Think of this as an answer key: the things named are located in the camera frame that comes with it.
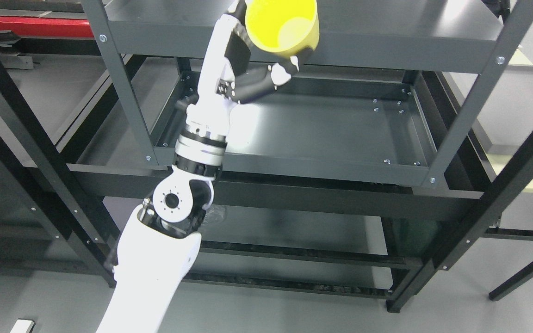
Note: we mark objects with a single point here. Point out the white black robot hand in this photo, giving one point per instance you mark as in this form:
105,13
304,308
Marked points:
234,72

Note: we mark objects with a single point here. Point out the yellow plastic cup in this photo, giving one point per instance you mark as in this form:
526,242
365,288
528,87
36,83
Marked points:
283,27

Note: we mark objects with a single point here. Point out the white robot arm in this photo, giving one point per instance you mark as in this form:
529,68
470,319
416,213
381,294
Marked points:
161,241

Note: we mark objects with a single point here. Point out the grey metal shelf unit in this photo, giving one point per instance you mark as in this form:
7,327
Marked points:
353,112

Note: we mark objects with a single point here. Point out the black metal frame rack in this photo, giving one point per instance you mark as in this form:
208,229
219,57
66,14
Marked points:
427,228

